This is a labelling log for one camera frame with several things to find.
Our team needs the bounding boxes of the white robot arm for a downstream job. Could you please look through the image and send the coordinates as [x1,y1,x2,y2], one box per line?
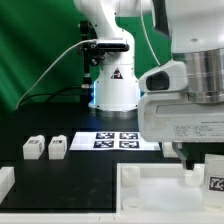
[73,0,224,168]

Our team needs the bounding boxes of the white sheet with markers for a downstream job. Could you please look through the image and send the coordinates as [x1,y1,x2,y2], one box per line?
[70,131,160,151]

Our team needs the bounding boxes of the white left obstacle block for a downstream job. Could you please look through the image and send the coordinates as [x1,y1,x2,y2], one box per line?
[0,167,15,204]

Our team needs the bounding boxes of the black cable on table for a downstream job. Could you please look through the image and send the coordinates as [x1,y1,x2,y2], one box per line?
[19,86,84,106]

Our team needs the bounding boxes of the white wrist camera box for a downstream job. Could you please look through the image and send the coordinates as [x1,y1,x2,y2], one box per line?
[139,60,188,93]

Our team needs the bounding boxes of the white square table top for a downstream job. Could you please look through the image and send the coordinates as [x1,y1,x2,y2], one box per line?
[116,163,224,214]

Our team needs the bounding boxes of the black camera on stand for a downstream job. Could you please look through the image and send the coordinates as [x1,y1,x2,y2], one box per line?
[78,20,116,88]

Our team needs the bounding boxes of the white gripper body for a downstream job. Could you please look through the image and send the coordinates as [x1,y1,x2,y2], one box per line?
[138,92,224,142]

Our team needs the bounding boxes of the grey camera cable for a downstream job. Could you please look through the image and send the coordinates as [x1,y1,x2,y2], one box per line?
[15,39,98,110]

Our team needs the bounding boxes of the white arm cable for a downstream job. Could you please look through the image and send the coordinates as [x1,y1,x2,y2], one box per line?
[139,0,163,66]

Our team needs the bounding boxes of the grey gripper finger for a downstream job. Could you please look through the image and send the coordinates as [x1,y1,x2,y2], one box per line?
[172,142,187,169]

